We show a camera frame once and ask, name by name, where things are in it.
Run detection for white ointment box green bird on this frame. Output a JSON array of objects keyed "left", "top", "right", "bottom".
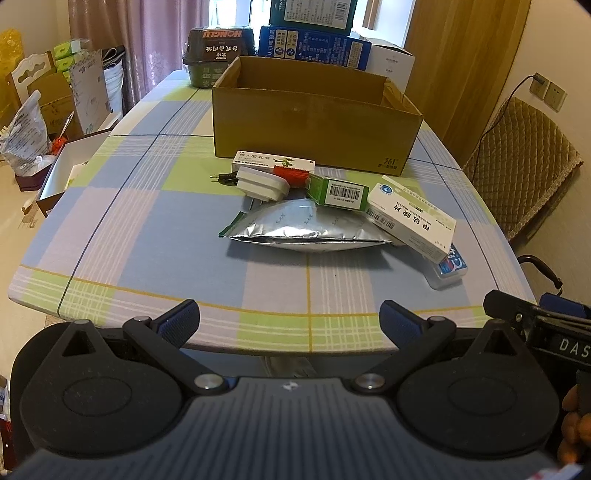
[{"left": 231, "top": 150, "right": 315, "bottom": 173}]

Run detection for white plastic bag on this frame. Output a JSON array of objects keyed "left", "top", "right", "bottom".
[{"left": 1, "top": 90, "right": 54, "bottom": 177}]

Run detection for white square power adapter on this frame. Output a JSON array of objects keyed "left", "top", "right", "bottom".
[{"left": 236, "top": 167, "right": 290, "bottom": 202}]

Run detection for white printed paper bag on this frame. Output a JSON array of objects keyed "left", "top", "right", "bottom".
[{"left": 69, "top": 51, "right": 111, "bottom": 135}]

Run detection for brown cardboard box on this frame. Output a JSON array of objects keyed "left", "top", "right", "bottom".
[{"left": 212, "top": 56, "right": 423, "bottom": 176}]

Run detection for white open box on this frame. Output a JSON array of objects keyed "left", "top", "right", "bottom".
[{"left": 36, "top": 130, "right": 110, "bottom": 217}]

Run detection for green tissue boxes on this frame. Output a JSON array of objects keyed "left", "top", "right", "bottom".
[{"left": 52, "top": 38, "right": 91, "bottom": 83}]

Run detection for brown curtain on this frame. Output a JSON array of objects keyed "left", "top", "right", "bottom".
[{"left": 405, "top": 0, "right": 531, "bottom": 165}]

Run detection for yellow plastic bag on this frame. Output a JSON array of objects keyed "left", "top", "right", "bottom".
[{"left": 0, "top": 28, "right": 24, "bottom": 114}]

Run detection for dark Hongli food box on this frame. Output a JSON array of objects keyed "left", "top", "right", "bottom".
[{"left": 182, "top": 27, "right": 256, "bottom": 88}]

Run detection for wall power socket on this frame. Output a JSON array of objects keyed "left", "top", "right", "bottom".
[{"left": 530, "top": 73, "right": 567, "bottom": 112}]

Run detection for brown quilted chair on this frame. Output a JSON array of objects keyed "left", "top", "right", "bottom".
[{"left": 463, "top": 98, "right": 583, "bottom": 242}]

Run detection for red small packet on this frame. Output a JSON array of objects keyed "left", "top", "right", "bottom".
[{"left": 273, "top": 166, "right": 310, "bottom": 189}]

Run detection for pink curtain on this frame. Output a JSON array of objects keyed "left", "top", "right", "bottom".
[{"left": 68, "top": 0, "right": 209, "bottom": 109}]

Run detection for plaid tablecloth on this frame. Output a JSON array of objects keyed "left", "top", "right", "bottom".
[{"left": 8, "top": 71, "right": 533, "bottom": 354}]

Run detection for green barcode box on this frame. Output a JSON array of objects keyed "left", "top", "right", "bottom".
[{"left": 305, "top": 174, "right": 370, "bottom": 212}]

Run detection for dark green carton box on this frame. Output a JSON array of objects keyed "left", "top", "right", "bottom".
[{"left": 270, "top": 0, "right": 358, "bottom": 36}]

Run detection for white medicine box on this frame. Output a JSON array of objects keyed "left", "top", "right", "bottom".
[{"left": 366, "top": 175, "right": 457, "bottom": 263}]

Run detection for silver foil pouch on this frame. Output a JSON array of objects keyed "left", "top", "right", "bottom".
[{"left": 219, "top": 199, "right": 394, "bottom": 253}]

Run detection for blue white gum container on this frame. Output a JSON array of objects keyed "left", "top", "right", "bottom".
[{"left": 424, "top": 244, "right": 468, "bottom": 290}]

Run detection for white carton box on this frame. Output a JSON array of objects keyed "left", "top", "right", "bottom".
[{"left": 362, "top": 36, "right": 415, "bottom": 93}]

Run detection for blue carton box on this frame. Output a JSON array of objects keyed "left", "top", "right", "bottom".
[{"left": 257, "top": 26, "right": 372, "bottom": 71}]

